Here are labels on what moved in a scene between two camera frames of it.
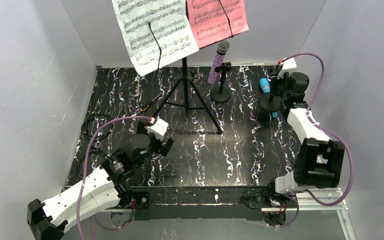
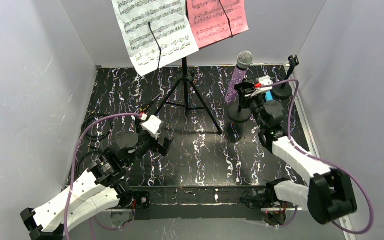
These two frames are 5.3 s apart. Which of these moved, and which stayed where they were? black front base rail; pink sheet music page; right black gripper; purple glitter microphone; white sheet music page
Moved: purple glitter microphone; right black gripper
Stayed: pink sheet music page; black front base rail; white sheet music page
